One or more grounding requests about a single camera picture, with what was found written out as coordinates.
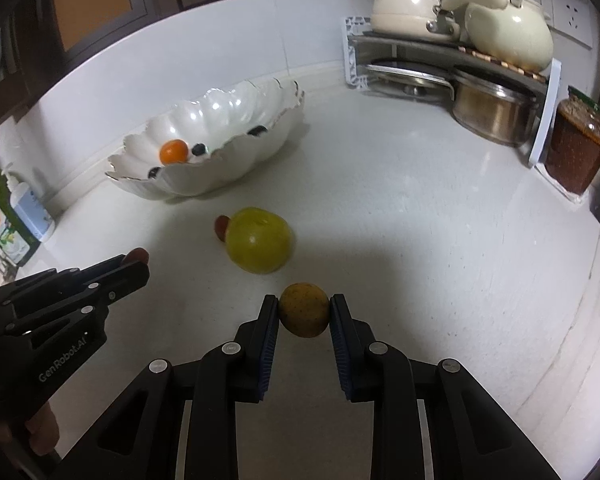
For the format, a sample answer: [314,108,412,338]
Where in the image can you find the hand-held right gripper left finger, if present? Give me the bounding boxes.
[62,294,281,480]

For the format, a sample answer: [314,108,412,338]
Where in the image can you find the white scalloped bowl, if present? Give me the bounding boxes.
[106,79,306,198]

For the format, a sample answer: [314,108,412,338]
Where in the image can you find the person's left hand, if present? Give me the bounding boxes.
[0,402,62,457]

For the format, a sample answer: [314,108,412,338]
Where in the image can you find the glass pot lid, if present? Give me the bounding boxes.
[365,61,454,99]

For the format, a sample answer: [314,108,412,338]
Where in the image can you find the orange cherry tomato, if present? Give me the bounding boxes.
[159,139,190,165]

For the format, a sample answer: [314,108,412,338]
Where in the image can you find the brown woven trivet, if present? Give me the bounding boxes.
[457,45,549,79]

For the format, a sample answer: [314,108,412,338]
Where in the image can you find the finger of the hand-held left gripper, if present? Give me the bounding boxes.
[0,254,131,311]
[2,261,151,338]

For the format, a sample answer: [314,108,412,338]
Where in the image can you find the cream cooking pot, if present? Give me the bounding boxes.
[370,0,464,44]

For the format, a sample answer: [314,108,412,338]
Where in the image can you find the glass jar red sauce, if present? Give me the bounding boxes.
[544,86,600,196]

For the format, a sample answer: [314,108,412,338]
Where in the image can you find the small yellow round fruit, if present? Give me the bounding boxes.
[278,282,330,339]

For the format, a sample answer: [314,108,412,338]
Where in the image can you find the stainless steel pot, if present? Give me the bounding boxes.
[450,67,539,147]

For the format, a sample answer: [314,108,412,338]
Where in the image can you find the clear pump soap bottle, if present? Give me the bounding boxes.
[2,162,56,243]

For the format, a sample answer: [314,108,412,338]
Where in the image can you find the grey corner shelf rack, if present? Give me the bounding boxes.
[344,15,564,169]

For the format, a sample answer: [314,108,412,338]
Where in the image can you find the green dish soap bottle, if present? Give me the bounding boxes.
[0,170,31,267]

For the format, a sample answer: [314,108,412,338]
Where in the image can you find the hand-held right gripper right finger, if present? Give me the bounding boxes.
[329,294,563,480]

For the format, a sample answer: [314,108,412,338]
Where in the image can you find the glass front cabinet door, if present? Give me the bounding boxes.
[0,0,47,133]

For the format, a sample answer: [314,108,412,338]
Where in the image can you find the green round fruit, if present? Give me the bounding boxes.
[225,206,296,275]

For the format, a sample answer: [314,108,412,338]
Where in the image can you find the cream kettle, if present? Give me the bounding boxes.
[440,0,556,74]

